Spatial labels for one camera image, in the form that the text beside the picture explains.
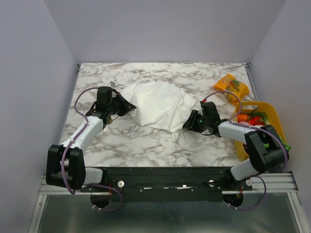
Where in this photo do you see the white t-shirt with flower print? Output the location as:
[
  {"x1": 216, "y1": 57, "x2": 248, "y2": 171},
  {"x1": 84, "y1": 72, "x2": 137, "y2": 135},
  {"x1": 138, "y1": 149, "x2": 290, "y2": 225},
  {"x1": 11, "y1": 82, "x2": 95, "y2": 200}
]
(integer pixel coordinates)
[{"x1": 120, "y1": 81, "x2": 197, "y2": 142}]

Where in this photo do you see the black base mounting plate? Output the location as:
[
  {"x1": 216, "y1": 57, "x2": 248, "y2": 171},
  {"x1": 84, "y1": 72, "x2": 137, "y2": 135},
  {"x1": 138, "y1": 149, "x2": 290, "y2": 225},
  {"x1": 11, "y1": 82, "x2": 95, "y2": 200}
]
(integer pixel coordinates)
[{"x1": 81, "y1": 167, "x2": 252, "y2": 203}]

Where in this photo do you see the toy green onion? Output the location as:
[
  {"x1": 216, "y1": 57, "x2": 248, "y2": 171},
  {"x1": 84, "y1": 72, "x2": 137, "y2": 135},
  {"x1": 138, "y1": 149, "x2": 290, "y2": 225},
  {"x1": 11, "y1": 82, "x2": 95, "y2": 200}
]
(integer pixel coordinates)
[{"x1": 251, "y1": 109, "x2": 269, "y2": 124}]

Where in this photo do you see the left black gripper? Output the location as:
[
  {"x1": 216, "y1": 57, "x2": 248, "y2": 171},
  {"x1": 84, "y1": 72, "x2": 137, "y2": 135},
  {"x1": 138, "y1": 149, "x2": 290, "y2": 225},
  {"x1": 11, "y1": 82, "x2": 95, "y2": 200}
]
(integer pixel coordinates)
[{"x1": 108, "y1": 92, "x2": 137, "y2": 117}]

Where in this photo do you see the orange candy bag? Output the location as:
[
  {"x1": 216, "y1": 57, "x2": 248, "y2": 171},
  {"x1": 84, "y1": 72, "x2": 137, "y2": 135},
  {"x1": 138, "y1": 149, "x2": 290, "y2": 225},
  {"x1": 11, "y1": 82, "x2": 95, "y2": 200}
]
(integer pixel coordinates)
[{"x1": 213, "y1": 74, "x2": 249, "y2": 105}]

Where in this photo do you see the toy napa cabbage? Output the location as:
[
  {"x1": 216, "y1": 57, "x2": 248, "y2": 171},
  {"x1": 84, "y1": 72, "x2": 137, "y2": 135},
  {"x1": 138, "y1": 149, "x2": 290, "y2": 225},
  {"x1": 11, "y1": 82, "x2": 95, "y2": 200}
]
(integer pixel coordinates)
[{"x1": 279, "y1": 136, "x2": 291, "y2": 151}]

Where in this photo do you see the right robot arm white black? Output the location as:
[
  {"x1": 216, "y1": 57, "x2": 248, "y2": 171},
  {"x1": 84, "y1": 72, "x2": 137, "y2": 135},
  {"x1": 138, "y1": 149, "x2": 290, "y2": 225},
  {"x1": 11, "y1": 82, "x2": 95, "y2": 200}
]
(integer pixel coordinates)
[{"x1": 183, "y1": 102, "x2": 289, "y2": 190}]

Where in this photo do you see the yellow plastic basket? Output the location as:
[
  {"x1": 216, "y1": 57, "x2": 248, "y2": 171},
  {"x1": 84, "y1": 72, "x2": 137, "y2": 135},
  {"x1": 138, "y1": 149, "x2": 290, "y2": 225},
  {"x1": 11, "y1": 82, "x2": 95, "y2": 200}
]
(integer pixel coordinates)
[{"x1": 234, "y1": 101, "x2": 287, "y2": 162}]

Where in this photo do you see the toy red chili pepper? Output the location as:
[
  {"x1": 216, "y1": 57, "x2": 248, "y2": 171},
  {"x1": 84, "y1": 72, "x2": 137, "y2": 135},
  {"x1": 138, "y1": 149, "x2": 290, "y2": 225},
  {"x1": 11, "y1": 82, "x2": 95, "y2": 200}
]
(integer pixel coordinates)
[{"x1": 247, "y1": 116, "x2": 261, "y2": 126}]

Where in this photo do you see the aluminium rail frame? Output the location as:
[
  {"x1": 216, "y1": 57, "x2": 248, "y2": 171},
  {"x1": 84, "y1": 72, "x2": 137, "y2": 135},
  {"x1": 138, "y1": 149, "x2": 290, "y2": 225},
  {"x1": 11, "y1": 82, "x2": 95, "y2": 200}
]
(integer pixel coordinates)
[{"x1": 29, "y1": 173, "x2": 309, "y2": 233}]

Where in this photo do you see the purple cable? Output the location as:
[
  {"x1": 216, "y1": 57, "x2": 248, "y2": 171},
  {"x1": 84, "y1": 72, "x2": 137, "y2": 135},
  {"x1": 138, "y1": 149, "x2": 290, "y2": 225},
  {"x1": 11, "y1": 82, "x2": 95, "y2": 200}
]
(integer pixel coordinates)
[
  {"x1": 201, "y1": 90, "x2": 290, "y2": 211},
  {"x1": 60, "y1": 87, "x2": 123, "y2": 212}
]

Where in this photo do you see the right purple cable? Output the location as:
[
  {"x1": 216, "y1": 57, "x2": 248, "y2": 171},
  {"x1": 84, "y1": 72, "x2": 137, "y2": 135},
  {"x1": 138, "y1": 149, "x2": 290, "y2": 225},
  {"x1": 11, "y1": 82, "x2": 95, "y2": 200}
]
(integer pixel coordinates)
[{"x1": 201, "y1": 90, "x2": 290, "y2": 211}]

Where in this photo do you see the toy red onion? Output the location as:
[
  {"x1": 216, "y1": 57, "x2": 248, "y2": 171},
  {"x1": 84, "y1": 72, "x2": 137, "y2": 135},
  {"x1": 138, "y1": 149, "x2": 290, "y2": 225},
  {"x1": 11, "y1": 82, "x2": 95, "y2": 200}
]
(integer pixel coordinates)
[{"x1": 239, "y1": 121, "x2": 251, "y2": 127}]

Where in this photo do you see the toy carrot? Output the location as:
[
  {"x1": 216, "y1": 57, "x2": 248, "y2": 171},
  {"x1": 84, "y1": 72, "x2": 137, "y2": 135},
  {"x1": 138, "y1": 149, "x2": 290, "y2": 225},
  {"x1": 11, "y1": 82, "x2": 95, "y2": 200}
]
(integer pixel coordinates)
[{"x1": 237, "y1": 114, "x2": 249, "y2": 122}]

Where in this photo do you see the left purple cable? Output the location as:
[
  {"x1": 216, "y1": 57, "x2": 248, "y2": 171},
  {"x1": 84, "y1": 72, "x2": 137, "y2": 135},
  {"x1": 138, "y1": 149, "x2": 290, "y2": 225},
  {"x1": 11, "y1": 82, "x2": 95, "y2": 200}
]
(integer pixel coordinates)
[{"x1": 60, "y1": 87, "x2": 123, "y2": 212}]

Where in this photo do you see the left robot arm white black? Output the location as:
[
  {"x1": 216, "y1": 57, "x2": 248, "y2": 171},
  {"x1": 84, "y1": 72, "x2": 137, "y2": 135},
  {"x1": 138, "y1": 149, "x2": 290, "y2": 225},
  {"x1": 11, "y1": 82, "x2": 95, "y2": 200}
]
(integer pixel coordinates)
[{"x1": 46, "y1": 86, "x2": 136, "y2": 194}]

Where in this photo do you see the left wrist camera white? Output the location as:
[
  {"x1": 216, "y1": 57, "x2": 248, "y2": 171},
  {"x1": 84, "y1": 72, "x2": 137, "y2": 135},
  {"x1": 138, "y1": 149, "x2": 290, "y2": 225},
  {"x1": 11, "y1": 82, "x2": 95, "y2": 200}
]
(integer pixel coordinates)
[{"x1": 110, "y1": 81, "x2": 116, "y2": 88}]

